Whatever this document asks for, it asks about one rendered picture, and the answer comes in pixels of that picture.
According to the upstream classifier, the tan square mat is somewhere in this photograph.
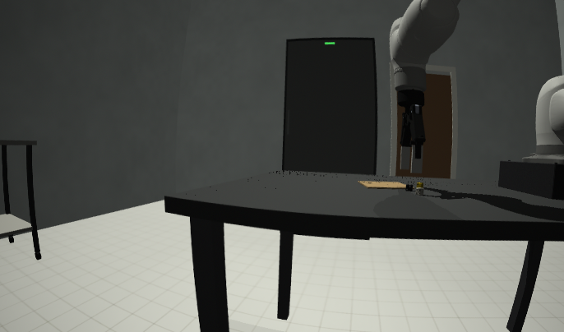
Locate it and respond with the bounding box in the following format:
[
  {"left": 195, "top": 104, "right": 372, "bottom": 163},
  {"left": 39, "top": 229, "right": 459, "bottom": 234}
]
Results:
[{"left": 358, "top": 181, "right": 406, "bottom": 189}]

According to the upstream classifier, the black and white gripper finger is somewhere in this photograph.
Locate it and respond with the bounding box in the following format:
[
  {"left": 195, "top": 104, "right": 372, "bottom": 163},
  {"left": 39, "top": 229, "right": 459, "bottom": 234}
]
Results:
[
  {"left": 405, "top": 104, "right": 426, "bottom": 173},
  {"left": 400, "top": 113, "right": 412, "bottom": 169}
]

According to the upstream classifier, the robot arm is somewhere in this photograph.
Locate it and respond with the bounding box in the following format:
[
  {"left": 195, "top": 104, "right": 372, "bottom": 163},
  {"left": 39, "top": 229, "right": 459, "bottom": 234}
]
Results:
[{"left": 390, "top": 0, "right": 564, "bottom": 164}]

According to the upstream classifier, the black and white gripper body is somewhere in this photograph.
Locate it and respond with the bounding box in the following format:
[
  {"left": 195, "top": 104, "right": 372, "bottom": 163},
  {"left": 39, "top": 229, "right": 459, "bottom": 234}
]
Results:
[{"left": 397, "top": 89, "right": 424, "bottom": 120}]

